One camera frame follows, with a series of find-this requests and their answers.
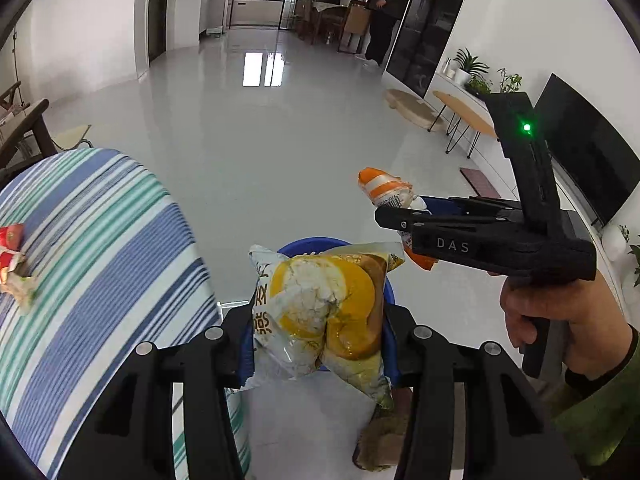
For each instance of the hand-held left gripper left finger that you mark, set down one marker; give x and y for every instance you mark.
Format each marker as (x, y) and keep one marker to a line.
(244, 345)

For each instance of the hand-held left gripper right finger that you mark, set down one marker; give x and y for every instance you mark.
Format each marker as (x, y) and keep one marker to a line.
(391, 325)

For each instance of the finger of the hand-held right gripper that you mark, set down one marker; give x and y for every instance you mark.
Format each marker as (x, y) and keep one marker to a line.
(442, 204)
(395, 217)

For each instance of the orange white snack packet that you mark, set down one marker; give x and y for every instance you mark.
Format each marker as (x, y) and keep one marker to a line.
(385, 187)

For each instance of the yellow bread packet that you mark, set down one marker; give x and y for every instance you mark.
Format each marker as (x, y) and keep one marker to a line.
(310, 310)

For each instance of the blue plastic basket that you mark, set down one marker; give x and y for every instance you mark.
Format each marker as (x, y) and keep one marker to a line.
(300, 246)

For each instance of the red white snack packet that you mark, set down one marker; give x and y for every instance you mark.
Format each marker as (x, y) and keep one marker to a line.
(9, 245)

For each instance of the person's right forearm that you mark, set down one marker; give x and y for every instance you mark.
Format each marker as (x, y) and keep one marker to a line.
(610, 410)

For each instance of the person's right hand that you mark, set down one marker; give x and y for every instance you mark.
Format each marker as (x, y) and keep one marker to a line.
(590, 320)

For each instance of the brown floor mat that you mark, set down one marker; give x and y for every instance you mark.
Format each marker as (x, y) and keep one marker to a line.
(479, 182)

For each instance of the black television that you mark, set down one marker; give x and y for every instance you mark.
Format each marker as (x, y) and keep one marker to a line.
(590, 150)

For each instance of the wooden side table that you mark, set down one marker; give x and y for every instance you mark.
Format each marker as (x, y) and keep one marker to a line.
(465, 110)

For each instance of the tall plant in green pot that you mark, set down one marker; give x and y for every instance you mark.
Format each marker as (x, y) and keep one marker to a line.
(509, 82)

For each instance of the round beige floor pad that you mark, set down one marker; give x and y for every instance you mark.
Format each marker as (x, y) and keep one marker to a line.
(410, 107)

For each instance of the low green plant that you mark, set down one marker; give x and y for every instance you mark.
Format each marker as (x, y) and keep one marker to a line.
(479, 86)

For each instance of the maroon furry slipper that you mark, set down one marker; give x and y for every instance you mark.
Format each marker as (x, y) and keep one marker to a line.
(382, 440)

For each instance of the leafy plant in white pot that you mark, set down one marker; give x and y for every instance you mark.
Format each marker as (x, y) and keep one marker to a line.
(469, 67)

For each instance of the striped round tablecloth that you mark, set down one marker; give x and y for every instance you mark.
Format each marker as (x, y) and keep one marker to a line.
(100, 260)

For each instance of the dark glass cabinet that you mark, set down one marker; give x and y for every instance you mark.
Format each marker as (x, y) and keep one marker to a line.
(430, 20)

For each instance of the tan back dining chair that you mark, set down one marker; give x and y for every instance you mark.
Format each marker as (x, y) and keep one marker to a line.
(356, 22)

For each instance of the dining table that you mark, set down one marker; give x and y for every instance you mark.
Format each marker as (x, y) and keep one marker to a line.
(320, 10)

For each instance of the small stool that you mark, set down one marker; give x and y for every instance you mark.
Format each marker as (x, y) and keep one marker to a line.
(75, 137)

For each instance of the dark wooden coffee table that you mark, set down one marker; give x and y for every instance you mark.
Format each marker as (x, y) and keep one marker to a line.
(25, 130)

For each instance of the dark door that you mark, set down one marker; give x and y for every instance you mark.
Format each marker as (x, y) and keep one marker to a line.
(159, 10)

